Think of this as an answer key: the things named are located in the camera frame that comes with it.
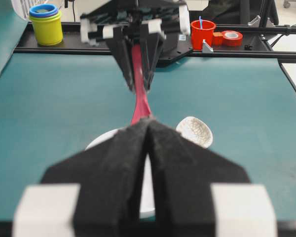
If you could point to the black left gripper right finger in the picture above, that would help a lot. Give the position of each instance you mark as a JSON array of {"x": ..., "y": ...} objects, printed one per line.
[{"x": 198, "y": 193}]

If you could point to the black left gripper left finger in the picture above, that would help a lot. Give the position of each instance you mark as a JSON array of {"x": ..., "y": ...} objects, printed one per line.
[{"x": 87, "y": 195}]

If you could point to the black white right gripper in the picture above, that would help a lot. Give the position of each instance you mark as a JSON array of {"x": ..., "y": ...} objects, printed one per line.
[{"x": 117, "y": 21}]

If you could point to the pink plastic spoon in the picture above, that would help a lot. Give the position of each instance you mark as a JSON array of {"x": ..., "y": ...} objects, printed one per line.
[{"x": 142, "y": 108}]

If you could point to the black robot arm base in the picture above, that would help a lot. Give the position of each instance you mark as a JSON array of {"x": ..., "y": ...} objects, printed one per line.
[{"x": 175, "y": 47}]

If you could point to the white patterned bowl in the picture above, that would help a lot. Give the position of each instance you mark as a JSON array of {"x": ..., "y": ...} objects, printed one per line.
[{"x": 196, "y": 131}]

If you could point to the orange wooden block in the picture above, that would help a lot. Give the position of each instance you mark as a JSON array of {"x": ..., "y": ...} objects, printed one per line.
[{"x": 217, "y": 38}]

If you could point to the red plastic cup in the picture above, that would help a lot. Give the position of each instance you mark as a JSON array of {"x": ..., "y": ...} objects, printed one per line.
[{"x": 198, "y": 34}]

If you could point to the blue stick in cup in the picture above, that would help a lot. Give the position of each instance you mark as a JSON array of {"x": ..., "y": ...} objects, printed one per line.
[{"x": 201, "y": 22}]

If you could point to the black office chair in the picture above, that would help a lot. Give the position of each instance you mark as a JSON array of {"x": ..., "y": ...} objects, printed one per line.
[{"x": 234, "y": 12}]

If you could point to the yellow-green stacked cups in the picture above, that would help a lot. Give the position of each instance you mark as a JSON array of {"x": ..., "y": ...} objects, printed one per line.
[{"x": 46, "y": 21}]

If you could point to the red tape roll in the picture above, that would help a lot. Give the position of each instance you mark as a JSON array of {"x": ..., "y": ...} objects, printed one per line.
[{"x": 232, "y": 38}]

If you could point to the white radiator panel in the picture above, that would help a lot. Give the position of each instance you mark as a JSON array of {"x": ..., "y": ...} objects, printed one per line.
[{"x": 22, "y": 7}]

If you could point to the silver metal corner bracket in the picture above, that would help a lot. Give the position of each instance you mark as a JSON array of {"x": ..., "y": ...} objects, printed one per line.
[{"x": 206, "y": 48}]

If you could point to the black aluminium frame rail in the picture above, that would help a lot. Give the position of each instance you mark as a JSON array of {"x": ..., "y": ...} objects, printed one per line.
[{"x": 254, "y": 45}]

